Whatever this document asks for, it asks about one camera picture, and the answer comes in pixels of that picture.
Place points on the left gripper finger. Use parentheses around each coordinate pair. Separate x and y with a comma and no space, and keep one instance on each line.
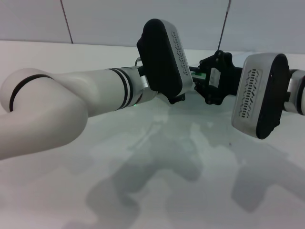
(177,99)

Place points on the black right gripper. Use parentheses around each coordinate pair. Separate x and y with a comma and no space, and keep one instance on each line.
(224,78)

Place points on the clear green-zipper document bag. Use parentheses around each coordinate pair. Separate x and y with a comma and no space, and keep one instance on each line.
(202,76)

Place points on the green zipper slider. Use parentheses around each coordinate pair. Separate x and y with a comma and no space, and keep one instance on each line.
(196,74)

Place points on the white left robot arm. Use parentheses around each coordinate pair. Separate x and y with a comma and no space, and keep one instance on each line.
(47,102)

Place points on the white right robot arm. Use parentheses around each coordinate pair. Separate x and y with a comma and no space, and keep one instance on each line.
(297,90)

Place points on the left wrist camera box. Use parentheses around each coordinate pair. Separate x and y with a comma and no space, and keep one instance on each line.
(162,59)

